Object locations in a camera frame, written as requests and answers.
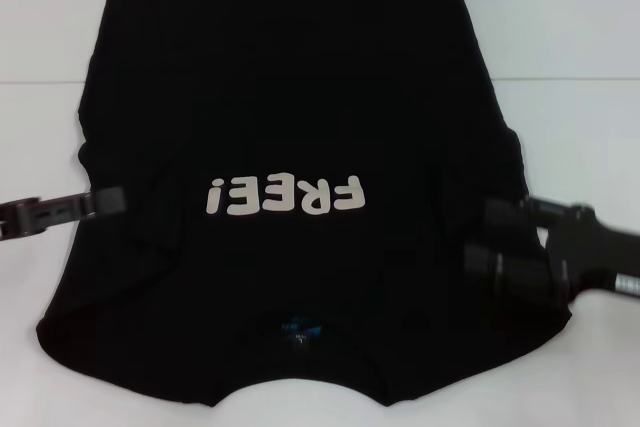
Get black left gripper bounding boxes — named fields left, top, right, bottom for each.
left=0, top=185, right=127, bottom=244

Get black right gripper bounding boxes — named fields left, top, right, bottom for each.
left=462, top=196, right=640, bottom=307

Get black shirt with FREE print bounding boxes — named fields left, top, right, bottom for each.
left=37, top=0, right=574, bottom=408

